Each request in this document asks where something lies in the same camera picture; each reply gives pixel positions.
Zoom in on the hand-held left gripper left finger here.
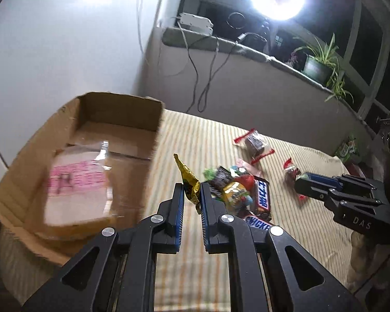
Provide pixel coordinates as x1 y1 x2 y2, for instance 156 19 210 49
21 183 186 312

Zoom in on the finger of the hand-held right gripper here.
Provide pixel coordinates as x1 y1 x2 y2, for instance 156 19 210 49
304 172 378 191
294 175 386 207

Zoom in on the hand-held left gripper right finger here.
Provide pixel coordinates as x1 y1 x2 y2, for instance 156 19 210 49
200 182 368 312

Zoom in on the small red snack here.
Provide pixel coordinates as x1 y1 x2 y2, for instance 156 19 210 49
283 158 308 202

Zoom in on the gold candy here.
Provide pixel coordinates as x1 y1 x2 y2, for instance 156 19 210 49
173 153 202 214

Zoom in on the brown chocolate bar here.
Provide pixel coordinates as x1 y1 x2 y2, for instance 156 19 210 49
245 214 275 231
253 177 273 222

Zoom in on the brown cake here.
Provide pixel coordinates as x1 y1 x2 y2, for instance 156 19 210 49
233 128 275 166

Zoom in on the cardboard box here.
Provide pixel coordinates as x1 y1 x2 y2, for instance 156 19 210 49
0 92 166 265

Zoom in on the green snack packet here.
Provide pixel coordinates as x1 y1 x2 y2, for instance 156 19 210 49
334 133 360 163

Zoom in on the beige cloth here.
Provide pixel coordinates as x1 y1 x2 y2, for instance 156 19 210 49
346 231 390 290

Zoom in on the yellow snack packet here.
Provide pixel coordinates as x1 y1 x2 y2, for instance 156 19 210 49
222 182 254 217

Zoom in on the dark snack packet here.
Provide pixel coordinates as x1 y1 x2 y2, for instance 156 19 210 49
211 166 235 196

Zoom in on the pink clear snack packet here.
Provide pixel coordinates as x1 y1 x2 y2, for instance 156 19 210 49
229 159 262 178

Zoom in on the striped blanket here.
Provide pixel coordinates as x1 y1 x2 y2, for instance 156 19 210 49
0 109 378 312

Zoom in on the potted spider plant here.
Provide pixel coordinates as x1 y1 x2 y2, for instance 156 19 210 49
292 32 355 105

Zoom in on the clear plastic bag pink print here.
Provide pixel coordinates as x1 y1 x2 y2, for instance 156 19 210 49
44 140 118 228

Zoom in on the small pink flower plant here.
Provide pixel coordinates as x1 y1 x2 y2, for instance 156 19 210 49
284 50 303 70

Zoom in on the black device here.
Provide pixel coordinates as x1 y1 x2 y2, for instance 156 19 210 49
237 23 270 53

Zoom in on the white power box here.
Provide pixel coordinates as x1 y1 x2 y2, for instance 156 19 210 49
177 12 214 36

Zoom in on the white cabinet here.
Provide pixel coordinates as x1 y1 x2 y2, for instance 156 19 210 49
0 0 170 176

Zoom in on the window frame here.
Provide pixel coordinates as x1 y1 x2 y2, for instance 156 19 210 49
179 0 390 124

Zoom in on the black cable coil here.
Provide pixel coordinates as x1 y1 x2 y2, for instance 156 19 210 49
226 12 246 30

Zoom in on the thin grey cable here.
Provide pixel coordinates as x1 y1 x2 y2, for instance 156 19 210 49
136 0 147 69

